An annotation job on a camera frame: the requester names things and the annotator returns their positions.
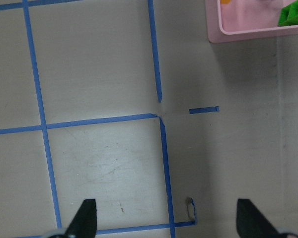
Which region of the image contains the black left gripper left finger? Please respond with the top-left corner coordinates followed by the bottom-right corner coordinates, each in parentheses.
top-left (64, 199), bottom-right (97, 238)

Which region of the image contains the green toy block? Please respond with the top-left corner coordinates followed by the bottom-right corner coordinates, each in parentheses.
top-left (278, 0), bottom-right (298, 26)

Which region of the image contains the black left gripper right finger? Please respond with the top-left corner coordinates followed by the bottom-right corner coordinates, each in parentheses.
top-left (236, 198), bottom-right (280, 238)

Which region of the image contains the yellow toy block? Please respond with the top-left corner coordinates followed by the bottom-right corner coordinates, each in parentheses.
top-left (220, 0), bottom-right (231, 4)

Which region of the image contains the pink plastic box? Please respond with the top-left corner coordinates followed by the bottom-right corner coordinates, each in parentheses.
top-left (205, 0), bottom-right (298, 43)

